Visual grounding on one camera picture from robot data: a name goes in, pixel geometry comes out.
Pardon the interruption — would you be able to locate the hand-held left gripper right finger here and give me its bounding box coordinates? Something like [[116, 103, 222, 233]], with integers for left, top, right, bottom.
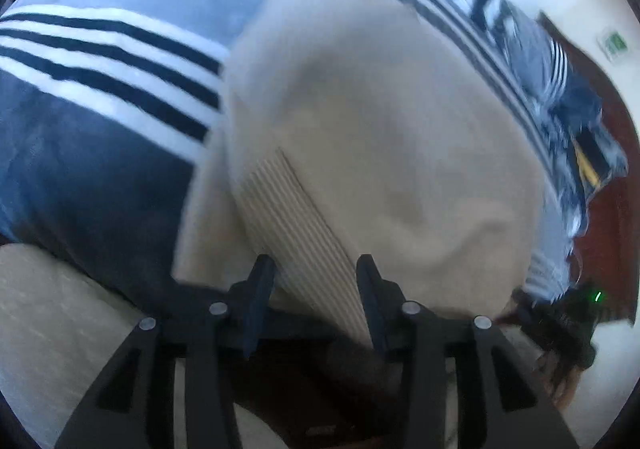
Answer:
[[355, 254, 581, 449]]

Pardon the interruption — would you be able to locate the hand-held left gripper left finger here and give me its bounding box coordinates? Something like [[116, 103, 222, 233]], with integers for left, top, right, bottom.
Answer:
[[54, 254, 276, 449]]

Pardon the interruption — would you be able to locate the beige knit sweater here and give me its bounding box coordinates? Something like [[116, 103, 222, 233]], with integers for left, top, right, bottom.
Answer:
[[172, 0, 547, 351]]

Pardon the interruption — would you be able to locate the dark wooden headboard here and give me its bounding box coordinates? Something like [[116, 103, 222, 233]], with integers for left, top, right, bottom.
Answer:
[[537, 11, 640, 326]]

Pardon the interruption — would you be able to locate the blue pillow with yellow stripe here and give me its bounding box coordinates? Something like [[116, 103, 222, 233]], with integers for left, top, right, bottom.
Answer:
[[545, 119, 629, 241]]

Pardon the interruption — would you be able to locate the dark blue cloth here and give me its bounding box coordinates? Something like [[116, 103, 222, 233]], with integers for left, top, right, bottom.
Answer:
[[565, 74, 607, 130]]

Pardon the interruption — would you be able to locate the blue white striped bed sheet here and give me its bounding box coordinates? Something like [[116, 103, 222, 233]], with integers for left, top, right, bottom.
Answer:
[[0, 0, 576, 312]]

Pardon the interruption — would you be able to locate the grey striped pillow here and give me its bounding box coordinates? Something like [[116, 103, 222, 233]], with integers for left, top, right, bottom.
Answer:
[[500, 14, 572, 106]]

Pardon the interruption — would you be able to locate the white wall panel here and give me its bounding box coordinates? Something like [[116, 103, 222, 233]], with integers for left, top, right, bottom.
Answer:
[[596, 29, 629, 62]]

